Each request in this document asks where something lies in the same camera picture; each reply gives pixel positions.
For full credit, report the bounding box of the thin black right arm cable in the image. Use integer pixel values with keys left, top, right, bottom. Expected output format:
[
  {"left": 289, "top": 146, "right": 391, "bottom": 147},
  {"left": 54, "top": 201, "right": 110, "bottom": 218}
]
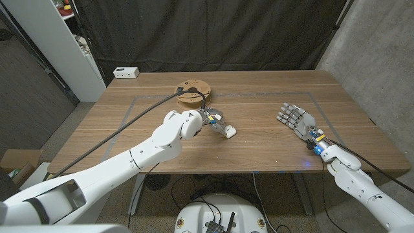
[{"left": 321, "top": 157, "right": 349, "bottom": 233}]

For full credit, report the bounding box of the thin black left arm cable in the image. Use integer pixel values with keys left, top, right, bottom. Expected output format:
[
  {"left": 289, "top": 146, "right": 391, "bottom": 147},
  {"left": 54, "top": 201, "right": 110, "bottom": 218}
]
[{"left": 127, "top": 162, "right": 160, "bottom": 229}]

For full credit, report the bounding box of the white cabinet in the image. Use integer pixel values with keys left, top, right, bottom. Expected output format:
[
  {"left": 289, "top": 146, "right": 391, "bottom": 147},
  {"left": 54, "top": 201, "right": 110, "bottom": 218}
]
[{"left": 1, "top": 0, "right": 107, "bottom": 103}]

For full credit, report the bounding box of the white robot chest cover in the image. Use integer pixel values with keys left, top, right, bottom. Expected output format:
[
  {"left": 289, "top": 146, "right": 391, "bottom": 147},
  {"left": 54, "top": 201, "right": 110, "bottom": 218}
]
[{"left": 0, "top": 224, "right": 132, "bottom": 233}]

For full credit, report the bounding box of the brown cardboard box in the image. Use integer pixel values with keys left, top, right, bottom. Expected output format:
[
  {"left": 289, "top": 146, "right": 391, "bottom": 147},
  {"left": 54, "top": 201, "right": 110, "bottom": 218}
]
[{"left": 0, "top": 148, "right": 43, "bottom": 187}]

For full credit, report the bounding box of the black fabric curtain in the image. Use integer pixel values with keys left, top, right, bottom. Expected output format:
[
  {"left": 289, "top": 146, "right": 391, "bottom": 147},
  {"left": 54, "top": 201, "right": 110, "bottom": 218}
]
[{"left": 69, "top": 0, "right": 353, "bottom": 87}]

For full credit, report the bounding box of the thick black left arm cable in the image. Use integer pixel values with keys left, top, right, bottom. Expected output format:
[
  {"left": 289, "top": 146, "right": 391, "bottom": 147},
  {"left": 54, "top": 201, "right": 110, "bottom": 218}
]
[{"left": 51, "top": 89, "right": 207, "bottom": 179}]

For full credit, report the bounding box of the white floor cable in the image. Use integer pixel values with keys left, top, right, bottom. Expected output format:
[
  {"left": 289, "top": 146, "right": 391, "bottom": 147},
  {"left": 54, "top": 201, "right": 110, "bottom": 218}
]
[{"left": 252, "top": 172, "right": 279, "bottom": 233}]

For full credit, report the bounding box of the grey table leg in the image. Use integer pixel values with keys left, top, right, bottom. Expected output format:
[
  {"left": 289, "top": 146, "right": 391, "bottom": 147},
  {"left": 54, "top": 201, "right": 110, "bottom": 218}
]
[
  {"left": 127, "top": 173, "right": 146, "bottom": 217},
  {"left": 292, "top": 172, "right": 314, "bottom": 217}
]

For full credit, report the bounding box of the round black floor fan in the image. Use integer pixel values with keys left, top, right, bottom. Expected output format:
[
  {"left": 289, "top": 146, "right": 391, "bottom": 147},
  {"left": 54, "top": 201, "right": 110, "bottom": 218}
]
[{"left": 144, "top": 173, "right": 171, "bottom": 191}]

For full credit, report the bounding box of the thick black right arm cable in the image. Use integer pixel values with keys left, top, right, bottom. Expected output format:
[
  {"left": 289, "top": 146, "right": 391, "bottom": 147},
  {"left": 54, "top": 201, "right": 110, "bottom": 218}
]
[{"left": 329, "top": 138, "right": 414, "bottom": 195}]

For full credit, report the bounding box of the white power strip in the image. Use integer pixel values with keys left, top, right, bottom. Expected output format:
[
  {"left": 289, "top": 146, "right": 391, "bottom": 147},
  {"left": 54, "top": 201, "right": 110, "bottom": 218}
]
[{"left": 113, "top": 67, "right": 140, "bottom": 80}]

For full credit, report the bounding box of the cardboard filament reel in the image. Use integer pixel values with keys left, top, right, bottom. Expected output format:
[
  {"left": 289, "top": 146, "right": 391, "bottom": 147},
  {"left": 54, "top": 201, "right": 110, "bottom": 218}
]
[{"left": 175, "top": 79, "right": 212, "bottom": 110}]

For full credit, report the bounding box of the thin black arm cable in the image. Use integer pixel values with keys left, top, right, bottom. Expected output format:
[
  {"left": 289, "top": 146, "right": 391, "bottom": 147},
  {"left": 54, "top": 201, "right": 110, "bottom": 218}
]
[
  {"left": 127, "top": 162, "right": 160, "bottom": 229},
  {"left": 321, "top": 157, "right": 349, "bottom": 233}
]

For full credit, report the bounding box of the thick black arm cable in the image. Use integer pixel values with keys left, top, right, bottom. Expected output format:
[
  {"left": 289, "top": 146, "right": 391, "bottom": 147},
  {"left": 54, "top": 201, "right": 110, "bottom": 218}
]
[
  {"left": 51, "top": 89, "right": 207, "bottom": 179},
  {"left": 329, "top": 138, "right": 414, "bottom": 195}
]

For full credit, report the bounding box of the black electronics module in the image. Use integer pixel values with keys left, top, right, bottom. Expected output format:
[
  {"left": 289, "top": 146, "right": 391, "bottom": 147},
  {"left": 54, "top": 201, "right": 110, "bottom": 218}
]
[{"left": 205, "top": 212, "right": 236, "bottom": 233}]

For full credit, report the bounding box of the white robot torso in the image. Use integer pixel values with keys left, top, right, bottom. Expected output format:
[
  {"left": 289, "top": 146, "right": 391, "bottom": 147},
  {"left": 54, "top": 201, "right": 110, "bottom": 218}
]
[{"left": 174, "top": 193, "right": 268, "bottom": 233}]

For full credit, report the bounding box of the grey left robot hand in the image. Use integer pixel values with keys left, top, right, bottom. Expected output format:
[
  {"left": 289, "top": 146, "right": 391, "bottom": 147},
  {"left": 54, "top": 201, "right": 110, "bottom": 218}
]
[{"left": 197, "top": 107, "right": 234, "bottom": 139}]

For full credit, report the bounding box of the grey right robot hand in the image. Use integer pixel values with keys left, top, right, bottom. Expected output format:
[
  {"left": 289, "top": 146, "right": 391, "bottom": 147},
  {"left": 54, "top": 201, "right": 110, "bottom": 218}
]
[{"left": 276, "top": 102, "right": 326, "bottom": 147}]

